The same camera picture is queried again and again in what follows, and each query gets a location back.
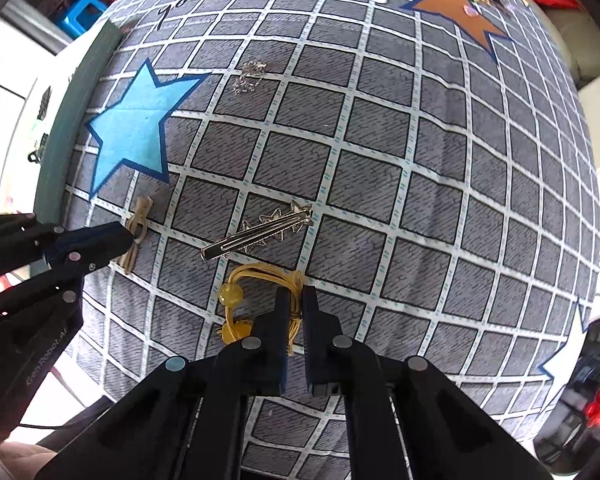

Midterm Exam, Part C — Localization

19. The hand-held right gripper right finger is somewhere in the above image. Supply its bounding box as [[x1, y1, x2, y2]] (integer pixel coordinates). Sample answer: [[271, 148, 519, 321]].
[[302, 286, 556, 480]]

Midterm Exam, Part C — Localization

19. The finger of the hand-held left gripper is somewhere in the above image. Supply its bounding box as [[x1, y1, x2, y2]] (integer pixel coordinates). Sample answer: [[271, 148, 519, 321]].
[[0, 247, 132, 323], [0, 212, 136, 262]]

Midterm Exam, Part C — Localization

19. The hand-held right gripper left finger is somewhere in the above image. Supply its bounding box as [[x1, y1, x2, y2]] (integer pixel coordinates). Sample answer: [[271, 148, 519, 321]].
[[35, 287, 292, 480]]

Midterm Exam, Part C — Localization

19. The small beige hair clip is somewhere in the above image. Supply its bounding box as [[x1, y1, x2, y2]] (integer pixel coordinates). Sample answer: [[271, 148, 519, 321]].
[[121, 196, 155, 276]]

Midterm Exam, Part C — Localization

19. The yellow hair tie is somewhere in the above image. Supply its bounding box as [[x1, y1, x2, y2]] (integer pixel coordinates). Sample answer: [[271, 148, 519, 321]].
[[216, 262, 306, 357]]

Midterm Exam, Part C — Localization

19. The white tray with green rim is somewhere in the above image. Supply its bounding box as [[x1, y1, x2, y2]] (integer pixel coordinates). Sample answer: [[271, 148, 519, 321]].
[[0, 15, 127, 223]]

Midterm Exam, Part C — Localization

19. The person's left hand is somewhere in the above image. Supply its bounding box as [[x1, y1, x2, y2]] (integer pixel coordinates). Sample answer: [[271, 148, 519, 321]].
[[0, 440, 56, 480]]

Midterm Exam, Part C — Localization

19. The silver star hair clip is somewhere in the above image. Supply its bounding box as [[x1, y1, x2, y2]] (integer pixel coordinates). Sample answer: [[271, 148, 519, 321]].
[[200, 200, 315, 262]]

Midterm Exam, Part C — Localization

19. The long black hair clip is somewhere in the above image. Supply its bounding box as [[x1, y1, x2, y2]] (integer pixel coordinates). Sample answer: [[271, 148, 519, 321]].
[[37, 85, 53, 121]]

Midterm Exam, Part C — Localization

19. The grey checked star tablecloth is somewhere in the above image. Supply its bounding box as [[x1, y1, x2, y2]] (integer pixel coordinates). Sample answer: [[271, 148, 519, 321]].
[[62, 0, 600, 453]]

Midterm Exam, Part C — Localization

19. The blue plastic stool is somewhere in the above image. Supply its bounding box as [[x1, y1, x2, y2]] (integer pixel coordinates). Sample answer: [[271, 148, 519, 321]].
[[60, 0, 110, 36]]

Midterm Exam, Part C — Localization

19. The white washing machine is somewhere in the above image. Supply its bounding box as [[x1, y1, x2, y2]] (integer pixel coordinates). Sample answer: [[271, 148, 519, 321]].
[[530, 255, 600, 476]]

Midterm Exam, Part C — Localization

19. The small silver chain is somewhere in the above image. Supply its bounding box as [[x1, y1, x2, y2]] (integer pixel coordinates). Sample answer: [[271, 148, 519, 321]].
[[231, 60, 269, 96]]

